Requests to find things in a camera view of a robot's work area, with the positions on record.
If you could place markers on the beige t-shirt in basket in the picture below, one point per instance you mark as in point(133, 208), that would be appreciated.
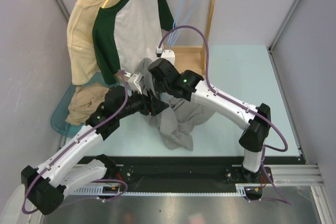
point(84, 102)

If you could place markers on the cream yellow t-shirt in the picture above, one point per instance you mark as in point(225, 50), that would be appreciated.
point(85, 59)

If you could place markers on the wooden clothes rack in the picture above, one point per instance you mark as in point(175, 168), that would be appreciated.
point(194, 56)

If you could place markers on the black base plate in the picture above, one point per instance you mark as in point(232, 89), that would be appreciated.
point(189, 175)

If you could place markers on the white cable duct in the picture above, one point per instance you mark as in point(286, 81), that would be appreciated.
point(98, 190)
point(240, 190)

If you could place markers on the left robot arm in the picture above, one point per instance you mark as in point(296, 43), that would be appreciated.
point(47, 185)

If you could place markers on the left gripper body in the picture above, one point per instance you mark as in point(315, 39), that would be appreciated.
point(137, 103)

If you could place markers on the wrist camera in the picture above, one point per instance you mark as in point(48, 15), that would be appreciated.
point(135, 82)
point(166, 54)

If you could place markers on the teal plastic basket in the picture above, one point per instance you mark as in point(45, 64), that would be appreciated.
point(58, 119)

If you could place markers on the green and white raglan shirt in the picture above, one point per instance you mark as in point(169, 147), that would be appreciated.
point(130, 31)

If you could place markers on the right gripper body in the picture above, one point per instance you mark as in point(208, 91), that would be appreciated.
point(160, 87)

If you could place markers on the grey t-shirt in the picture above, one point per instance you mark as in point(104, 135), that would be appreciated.
point(175, 123)

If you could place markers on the right white cable duct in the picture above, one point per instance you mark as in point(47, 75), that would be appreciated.
point(240, 190)

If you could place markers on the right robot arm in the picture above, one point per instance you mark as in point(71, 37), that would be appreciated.
point(192, 87)

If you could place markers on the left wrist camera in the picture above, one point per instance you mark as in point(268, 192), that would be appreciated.
point(135, 82)

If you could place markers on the left white cable duct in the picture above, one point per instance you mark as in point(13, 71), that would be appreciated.
point(98, 190)

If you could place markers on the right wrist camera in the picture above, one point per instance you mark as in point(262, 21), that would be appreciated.
point(166, 54)

